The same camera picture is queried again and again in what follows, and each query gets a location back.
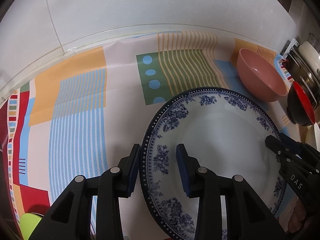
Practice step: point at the cream pot with glass lid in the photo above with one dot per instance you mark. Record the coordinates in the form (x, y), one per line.
(309, 50)

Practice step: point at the colourful patterned tablecloth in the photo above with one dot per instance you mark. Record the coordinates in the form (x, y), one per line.
(82, 115)

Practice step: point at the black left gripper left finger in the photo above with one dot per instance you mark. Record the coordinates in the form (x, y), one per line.
(69, 217)

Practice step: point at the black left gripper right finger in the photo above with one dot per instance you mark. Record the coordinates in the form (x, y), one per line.
(247, 215)

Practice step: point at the pink bowl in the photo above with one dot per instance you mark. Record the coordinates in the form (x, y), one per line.
(259, 77)

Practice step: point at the red and black bowl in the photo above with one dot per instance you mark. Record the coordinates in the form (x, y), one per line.
(299, 108)

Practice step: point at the right hand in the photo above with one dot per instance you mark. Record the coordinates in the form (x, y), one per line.
(298, 218)

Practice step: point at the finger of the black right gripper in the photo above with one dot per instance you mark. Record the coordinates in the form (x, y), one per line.
(288, 141)
(279, 148)

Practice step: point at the metal pot rack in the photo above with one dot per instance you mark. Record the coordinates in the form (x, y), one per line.
(296, 64)

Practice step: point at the blue floral white plate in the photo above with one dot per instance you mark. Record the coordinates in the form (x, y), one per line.
(225, 131)

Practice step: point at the green cup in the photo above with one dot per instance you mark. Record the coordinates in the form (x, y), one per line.
(28, 222)

